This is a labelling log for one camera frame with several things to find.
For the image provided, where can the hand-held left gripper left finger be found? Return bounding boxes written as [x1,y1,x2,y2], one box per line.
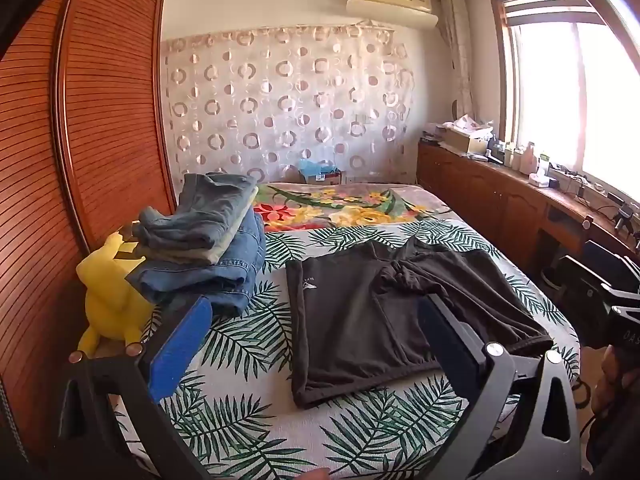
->
[30,296,213,480]

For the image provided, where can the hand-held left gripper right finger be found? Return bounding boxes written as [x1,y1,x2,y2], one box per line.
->
[417,294,583,480]

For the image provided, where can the black pants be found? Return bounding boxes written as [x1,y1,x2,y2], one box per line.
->
[285,237,555,409]

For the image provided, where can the person's right forearm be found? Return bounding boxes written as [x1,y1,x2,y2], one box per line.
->
[587,345,640,471]

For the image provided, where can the blue denim folded jeans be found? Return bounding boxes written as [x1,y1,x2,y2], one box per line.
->
[125,210,267,318]

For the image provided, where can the yellow plush toy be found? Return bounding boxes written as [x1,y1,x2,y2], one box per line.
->
[76,232,157,356]

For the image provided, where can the leaf print bed sheet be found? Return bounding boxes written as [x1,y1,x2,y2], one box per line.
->
[112,220,583,480]

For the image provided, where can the grey-blue folded jeans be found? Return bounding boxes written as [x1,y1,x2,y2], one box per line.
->
[132,172,259,252]

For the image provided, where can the wooden side cabinet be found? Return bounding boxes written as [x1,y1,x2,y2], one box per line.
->
[417,140,640,281]

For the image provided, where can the floral blanket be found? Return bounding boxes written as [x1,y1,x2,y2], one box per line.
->
[252,182,451,233]

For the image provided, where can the cardboard box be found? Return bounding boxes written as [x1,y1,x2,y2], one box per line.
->
[444,127,490,157]

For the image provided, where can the blue plastic bag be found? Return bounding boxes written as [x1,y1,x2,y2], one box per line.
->
[299,158,337,177]

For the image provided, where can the wooden framed window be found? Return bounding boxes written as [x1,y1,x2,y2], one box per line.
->
[489,0,640,203]

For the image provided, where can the circle pattern curtain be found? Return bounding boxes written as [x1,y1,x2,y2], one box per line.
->
[162,22,418,186]

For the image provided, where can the pale side curtain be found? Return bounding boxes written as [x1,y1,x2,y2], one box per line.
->
[440,0,476,121]

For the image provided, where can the white air conditioner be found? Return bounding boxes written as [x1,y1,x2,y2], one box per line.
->
[346,0,440,28]

